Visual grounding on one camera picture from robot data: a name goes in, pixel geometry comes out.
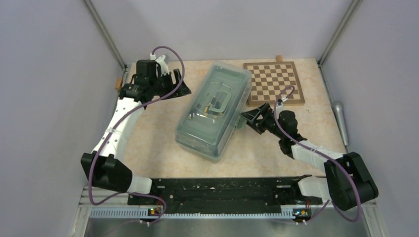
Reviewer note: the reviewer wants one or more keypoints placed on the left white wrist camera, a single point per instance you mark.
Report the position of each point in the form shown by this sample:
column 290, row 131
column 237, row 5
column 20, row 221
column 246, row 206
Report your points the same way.
column 162, row 62

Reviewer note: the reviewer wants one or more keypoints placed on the wooden chessboard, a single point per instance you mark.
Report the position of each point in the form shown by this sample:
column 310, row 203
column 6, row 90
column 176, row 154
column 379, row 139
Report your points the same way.
column 270, row 79

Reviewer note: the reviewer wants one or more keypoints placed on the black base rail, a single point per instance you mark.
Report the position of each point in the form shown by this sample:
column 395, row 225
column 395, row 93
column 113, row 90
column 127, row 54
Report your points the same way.
column 254, row 195

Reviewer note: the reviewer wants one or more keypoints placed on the green plastic toolbox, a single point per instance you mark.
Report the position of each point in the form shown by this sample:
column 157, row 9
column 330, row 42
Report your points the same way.
column 212, row 115

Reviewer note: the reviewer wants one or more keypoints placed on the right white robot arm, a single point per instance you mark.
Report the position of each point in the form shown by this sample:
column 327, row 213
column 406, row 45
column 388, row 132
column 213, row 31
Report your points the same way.
column 346, row 182

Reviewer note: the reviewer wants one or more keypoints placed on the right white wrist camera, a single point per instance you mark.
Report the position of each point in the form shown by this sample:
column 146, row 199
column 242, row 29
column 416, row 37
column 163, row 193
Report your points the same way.
column 280, row 102

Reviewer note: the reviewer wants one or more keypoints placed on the wooden block at left edge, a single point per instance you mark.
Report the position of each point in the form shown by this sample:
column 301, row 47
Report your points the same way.
column 118, row 84

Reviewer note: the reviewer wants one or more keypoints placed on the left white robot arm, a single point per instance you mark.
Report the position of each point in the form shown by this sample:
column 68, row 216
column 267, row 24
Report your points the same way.
column 104, row 166

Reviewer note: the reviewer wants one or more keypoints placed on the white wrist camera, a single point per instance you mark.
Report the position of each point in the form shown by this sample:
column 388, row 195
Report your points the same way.
column 162, row 62
column 280, row 102

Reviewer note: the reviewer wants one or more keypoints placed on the small wooden block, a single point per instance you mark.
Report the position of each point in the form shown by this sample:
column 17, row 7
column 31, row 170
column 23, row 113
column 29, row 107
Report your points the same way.
column 279, row 58

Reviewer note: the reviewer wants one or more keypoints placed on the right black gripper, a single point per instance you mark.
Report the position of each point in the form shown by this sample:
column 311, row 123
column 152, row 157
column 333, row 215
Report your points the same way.
column 252, row 115

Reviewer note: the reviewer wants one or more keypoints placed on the grey metal flashlight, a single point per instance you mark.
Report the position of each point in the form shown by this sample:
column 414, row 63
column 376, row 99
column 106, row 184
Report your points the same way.
column 337, row 108

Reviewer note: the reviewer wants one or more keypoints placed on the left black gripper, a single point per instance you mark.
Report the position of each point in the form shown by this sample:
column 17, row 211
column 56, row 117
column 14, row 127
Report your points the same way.
column 182, row 90

